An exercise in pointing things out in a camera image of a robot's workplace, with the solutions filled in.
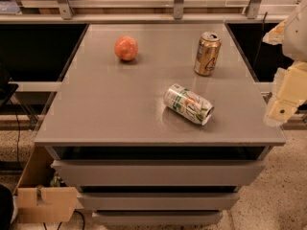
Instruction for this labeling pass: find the white green 7up can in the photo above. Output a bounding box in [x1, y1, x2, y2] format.
[163, 83, 214, 126]

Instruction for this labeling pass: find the grey drawer cabinet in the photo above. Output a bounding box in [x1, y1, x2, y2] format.
[35, 24, 285, 225]

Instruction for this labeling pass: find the black cable on floor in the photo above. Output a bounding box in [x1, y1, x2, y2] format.
[9, 99, 23, 171]

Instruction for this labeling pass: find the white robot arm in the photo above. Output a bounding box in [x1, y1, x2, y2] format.
[263, 0, 307, 127]

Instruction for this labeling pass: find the metal shelf frame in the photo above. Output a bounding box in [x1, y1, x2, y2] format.
[0, 0, 302, 24]

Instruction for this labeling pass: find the orange red apple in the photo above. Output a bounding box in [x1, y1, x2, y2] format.
[114, 36, 138, 61]

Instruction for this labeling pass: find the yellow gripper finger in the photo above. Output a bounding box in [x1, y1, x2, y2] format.
[263, 61, 307, 127]
[262, 20, 286, 45]

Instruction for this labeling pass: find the gold soda can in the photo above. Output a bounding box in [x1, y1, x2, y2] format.
[194, 32, 222, 77]

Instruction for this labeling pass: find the cardboard box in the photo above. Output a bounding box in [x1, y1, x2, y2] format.
[14, 147, 78, 223]

